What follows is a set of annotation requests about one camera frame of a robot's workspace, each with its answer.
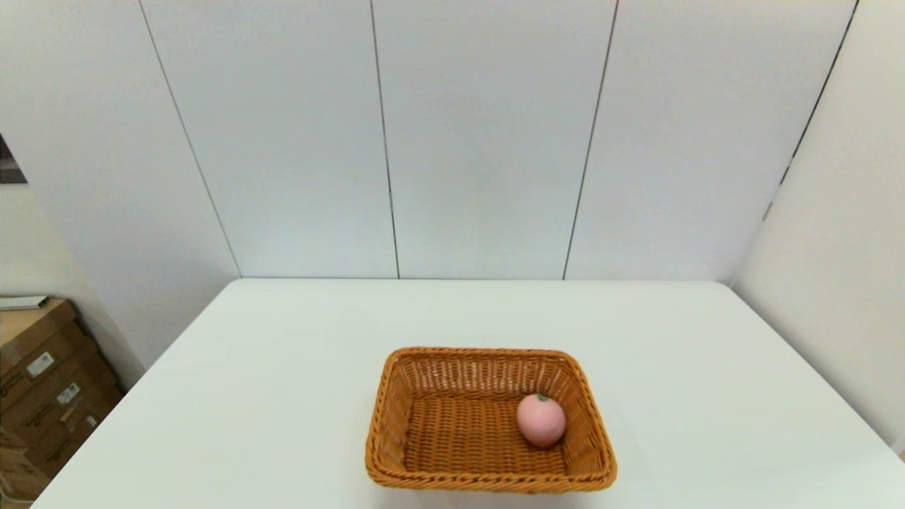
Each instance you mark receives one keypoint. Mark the pink peach with green leaf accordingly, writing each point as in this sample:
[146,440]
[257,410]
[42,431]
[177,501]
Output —
[541,420]

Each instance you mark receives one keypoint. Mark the flat white grey slab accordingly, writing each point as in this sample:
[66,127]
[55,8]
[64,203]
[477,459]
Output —
[21,302]

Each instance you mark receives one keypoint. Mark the orange woven wicker basket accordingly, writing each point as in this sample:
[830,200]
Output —
[459,438]

